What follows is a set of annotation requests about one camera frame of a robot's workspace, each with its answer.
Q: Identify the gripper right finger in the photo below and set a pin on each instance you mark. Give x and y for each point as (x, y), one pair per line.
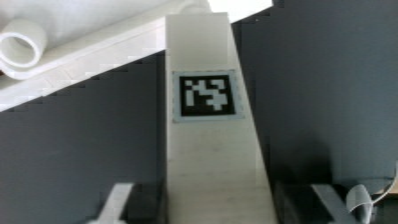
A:
(312, 205)

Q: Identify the white desk tabletop tray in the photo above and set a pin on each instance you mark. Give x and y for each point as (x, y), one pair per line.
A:
(70, 38)

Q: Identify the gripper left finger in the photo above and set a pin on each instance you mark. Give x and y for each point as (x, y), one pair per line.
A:
(132, 205)

